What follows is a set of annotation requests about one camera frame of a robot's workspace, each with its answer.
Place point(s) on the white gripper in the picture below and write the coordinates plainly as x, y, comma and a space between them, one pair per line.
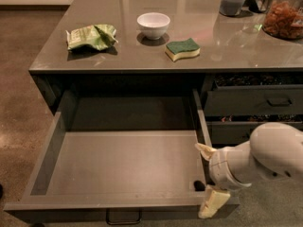
217, 168

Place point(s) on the grey drawer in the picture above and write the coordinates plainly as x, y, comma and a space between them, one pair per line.
119, 160
254, 94
232, 130

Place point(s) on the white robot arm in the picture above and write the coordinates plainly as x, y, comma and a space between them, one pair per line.
273, 151

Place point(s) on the green and yellow sponge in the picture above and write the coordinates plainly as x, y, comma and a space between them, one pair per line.
182, 49

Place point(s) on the white ceramic bowl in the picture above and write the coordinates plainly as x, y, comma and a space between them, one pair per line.
153, 25

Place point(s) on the grey kitchen island cabinet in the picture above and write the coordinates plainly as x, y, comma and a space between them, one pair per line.
138, 66

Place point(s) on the glass jar with snacks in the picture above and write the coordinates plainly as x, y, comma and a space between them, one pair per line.
284, 19

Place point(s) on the crumpled green chip bag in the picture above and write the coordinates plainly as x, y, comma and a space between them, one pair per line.
99, 37

